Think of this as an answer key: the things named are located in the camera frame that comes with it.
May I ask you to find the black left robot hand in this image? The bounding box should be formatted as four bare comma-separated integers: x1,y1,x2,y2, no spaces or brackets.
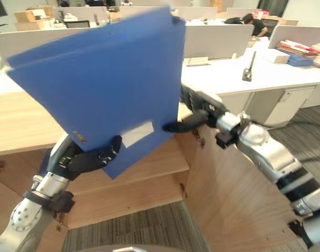
48,134,123,182

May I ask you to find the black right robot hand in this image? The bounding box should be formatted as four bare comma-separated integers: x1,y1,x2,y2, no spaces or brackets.
162,85,228,134

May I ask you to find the blue file folder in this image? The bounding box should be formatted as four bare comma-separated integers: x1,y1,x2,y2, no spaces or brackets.
6,6,187,180

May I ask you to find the wooden office cabinet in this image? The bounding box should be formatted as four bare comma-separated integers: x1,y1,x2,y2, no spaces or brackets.
0,91,300,252

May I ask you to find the white office desk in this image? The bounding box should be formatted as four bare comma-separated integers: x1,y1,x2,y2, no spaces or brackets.
181,36,320,96

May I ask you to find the wooden cabinet door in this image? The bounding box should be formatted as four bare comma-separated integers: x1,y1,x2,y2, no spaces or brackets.
175,104,300,252

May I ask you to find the grey desk partition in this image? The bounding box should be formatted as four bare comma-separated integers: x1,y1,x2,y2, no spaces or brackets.
184,25,255,60
0,26,100,59
267,25,320,50

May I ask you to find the white under-desk drawer unit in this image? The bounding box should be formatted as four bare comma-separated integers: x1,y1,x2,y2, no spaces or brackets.
247,85,316,127

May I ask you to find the white flat box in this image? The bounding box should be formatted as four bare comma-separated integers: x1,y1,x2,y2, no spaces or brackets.
262,48,291,65

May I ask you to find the person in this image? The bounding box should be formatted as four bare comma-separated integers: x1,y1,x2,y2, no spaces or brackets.
224,13,271,38

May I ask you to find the stack of papers and folders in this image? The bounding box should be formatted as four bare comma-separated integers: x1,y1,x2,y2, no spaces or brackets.
275,39,320,71

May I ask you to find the cardboard box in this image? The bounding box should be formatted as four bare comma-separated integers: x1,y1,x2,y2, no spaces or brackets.
14,9,42,23

